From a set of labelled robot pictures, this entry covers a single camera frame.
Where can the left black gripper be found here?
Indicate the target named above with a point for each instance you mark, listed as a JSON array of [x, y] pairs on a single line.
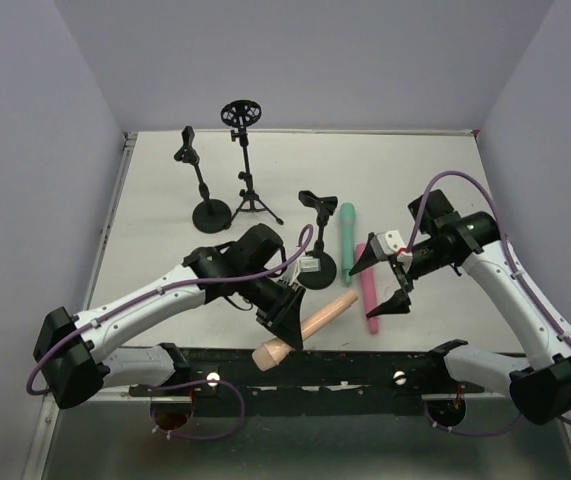
[[282, 306]]

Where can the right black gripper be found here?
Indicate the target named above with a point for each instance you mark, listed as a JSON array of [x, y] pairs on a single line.
[[399, 273]]

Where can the peach microphone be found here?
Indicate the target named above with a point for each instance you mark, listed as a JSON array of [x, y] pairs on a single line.
[[271, 353]]

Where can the black clip mic stand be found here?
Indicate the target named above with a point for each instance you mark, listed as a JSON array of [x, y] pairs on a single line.
[[325, 208]]

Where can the black tripod shock-mount stand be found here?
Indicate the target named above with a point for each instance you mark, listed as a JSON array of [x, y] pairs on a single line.
[[239, 115]]

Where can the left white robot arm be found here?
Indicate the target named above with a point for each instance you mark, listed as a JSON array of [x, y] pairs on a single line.
[[75, 352]]

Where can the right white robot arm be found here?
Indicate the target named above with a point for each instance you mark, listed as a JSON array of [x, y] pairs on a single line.
[[539, 382]]

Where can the black round-base mic stand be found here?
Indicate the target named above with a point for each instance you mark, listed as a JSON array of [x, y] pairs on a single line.
[[210, 216]]

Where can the pink microphone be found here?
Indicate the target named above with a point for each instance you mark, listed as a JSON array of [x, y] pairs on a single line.
[[369, 298]]

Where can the green microphone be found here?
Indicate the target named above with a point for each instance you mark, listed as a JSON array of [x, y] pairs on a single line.
[[347, 219]]

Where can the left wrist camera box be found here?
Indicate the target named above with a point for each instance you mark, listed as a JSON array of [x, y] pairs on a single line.
[[308, 264]]

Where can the black front mounting rail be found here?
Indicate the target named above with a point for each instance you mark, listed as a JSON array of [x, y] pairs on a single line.
[[307, 383]]

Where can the aluminium frame left rail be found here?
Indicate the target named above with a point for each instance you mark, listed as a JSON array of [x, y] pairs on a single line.
[[130, 140]]

